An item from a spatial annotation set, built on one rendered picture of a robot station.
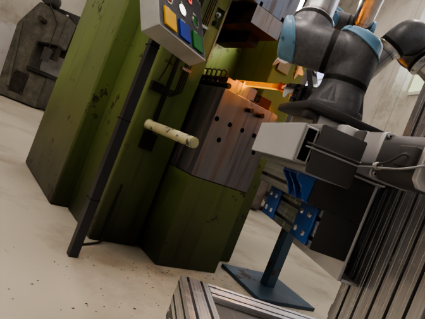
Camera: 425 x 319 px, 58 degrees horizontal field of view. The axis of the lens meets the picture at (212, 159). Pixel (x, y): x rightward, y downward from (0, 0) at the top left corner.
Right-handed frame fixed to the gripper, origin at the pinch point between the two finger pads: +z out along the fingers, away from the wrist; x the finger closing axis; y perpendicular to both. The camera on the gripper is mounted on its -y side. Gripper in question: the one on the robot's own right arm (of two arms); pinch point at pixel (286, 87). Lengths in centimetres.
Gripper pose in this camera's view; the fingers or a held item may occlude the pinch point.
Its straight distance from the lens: 180.0
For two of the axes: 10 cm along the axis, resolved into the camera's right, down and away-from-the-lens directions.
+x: 7.6, 2.8, 5.9
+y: -3.6, 9.3, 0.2
